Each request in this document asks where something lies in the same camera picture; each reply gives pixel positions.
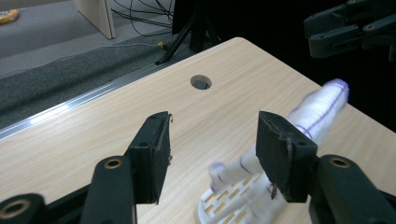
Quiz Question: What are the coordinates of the light wooden panel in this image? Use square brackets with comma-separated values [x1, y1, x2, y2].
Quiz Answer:
[74, 0, 117, 40]

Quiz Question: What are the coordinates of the black cable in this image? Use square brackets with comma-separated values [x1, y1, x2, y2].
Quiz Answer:
[110, 7, 174, 30]
[128, 0, 174, 37]

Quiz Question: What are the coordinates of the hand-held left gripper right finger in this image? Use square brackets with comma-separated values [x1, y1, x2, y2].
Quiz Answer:
[255, 110, 319, 203]

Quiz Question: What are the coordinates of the thin cable with yellow plug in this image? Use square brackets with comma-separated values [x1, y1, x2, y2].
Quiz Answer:
[101, 40, 165, 49]

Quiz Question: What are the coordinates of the white slotted soap dish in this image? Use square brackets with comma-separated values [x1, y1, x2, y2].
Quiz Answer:
[193, 173, 291, 224]

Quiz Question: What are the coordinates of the aluminium floor rail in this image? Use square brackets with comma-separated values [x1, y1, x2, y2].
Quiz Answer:
[0, 57, 195, 142]

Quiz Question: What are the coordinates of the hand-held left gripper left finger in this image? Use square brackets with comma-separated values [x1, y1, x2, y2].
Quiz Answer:
[123, 110, 173, 205]

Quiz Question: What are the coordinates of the yellow object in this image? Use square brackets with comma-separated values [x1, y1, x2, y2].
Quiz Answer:
[0, 8, 21, 26]

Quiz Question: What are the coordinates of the black tripod stand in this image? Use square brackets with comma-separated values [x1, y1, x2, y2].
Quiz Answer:
[154, 0, 222, 66]

